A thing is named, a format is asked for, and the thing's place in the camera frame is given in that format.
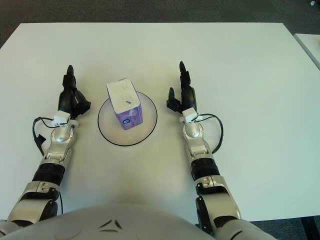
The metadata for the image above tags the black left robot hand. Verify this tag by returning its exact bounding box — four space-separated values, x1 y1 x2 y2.
57 64 91 120

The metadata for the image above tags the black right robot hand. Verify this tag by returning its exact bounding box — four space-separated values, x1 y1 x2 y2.
166 60 199 116

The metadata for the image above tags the purple tissue paper pack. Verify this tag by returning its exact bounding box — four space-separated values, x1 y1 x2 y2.
106 77 145 131

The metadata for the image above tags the white plate with black rim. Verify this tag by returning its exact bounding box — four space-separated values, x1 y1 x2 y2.
97 91 158 146

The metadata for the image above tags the grey robot torso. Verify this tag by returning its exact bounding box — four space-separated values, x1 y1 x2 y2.
0 202 216 240

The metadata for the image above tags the white side table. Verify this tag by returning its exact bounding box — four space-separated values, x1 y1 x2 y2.
293 33 320 71

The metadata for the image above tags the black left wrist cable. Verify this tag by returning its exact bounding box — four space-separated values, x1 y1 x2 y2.
31 116 60 156

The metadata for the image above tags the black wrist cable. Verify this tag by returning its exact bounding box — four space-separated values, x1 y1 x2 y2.
31 116 60 156
197 113 225 153

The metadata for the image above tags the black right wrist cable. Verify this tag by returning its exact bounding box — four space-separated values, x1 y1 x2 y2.
197 113 225 153

